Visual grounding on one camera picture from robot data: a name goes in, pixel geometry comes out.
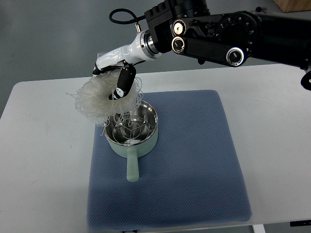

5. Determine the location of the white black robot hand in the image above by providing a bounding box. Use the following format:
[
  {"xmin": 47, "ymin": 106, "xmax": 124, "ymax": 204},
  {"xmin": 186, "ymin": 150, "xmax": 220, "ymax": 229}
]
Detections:
[{"xmin": 92, "ymin": 30, "xmax": 161, "ymax": 100}]

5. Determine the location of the white vermicelli nest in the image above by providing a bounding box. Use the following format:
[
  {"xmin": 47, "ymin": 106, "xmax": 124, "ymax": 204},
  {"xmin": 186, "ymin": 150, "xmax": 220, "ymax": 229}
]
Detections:
[{"xmin": 71, "ymin": 70, "xmax": 143, "ymax": 128}]

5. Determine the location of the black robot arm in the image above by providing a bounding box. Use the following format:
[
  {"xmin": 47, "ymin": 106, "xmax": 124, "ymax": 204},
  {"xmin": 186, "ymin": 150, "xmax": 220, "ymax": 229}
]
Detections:
[{"xmin": 142, "ymin": 0, "xmax": 311, "ymax": 90}]

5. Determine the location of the mint green steel pot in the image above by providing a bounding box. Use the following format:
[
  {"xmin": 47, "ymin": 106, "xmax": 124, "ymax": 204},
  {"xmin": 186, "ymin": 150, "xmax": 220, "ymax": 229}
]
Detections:
[{"xmin": 104, "ymin": 101, "xmax": 158, "ymax": 182}]

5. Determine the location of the blue textured mat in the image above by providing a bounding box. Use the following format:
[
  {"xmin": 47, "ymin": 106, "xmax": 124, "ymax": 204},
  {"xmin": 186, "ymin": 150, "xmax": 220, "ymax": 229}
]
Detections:
[{"xmin": 87, "ymin": 90, "xmax": 252, "ymax": 232}]

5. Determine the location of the wooden box corner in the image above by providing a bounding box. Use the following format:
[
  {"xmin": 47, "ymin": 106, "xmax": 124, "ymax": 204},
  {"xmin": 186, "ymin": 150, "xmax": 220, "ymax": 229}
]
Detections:
[{"xmin": 274, "ymin": 0, "xmax": 311, "ymax": 13}]

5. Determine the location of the white table leg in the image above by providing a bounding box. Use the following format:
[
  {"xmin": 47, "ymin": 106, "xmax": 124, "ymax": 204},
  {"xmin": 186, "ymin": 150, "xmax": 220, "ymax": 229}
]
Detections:
[{"xmin": 252, "ymin": 224, "xmax": 266, "ymax": 233}]

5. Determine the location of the wire steaming rack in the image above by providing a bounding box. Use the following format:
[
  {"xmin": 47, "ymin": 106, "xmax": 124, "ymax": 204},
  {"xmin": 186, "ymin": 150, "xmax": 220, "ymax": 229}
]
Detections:
[{"xmin": 112, "ymin": 116, "xmax": 150, "ymax": 143}]

